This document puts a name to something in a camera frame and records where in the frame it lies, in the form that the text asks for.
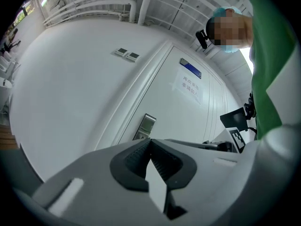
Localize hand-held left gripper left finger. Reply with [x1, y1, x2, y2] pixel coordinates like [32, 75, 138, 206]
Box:
[13, 137, 170, 226]

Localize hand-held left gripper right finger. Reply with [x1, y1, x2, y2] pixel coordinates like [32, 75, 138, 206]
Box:
[150, 138, 250, 226]

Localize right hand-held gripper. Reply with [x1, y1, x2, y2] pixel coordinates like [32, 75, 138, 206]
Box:
[164, 127, 246, 154]

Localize white door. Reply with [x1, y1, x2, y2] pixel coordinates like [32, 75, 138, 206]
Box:
[117, 45, 236, 145]

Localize blue door sign plate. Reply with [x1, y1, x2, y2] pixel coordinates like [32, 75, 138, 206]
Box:
[179, 57, 202, 80]

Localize small black monitor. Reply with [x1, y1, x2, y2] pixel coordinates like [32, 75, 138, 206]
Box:
[220, 106, 249, 132]

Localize white paper notice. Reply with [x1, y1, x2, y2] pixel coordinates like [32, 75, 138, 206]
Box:
[169, 67, 204, 105]

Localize blue face mask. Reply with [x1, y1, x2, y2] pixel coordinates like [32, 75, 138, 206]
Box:
[221, 45, 240, 54]

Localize person's green shirt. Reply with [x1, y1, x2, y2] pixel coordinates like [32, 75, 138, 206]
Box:
[248, 0, 301, 141]

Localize person's head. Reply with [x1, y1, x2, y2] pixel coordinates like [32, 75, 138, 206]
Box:
[206, 6, 254, 54]

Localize white oval-topped robot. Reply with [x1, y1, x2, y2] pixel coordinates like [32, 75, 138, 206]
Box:
[0, 77, 14, 114]

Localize blue hair cap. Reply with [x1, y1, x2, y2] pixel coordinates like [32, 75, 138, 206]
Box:
[213, 6, 243, 18]

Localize white rounded machine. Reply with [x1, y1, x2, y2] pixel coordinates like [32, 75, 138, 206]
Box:
[0, 55, 17, 79]

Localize white ceiling pipes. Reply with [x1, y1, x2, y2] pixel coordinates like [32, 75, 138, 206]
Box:
[42, 0, 152, 28]

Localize metal door lock with handle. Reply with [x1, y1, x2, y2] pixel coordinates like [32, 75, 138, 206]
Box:
[133, 113, 157, 141]

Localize black monitor mount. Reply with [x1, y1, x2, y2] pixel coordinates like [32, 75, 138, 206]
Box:
[243, 92, 257, 121]

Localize white harness strap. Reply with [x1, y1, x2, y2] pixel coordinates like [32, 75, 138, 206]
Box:
[265, 43, 301, 127]

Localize white wall thermostat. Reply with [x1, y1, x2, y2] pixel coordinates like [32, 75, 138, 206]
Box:
[125, 51, 141, 62]
[114, 47, 129, 57]

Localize black head camera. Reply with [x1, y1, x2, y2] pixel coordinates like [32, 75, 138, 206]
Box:
[195, 29, 210, 50]

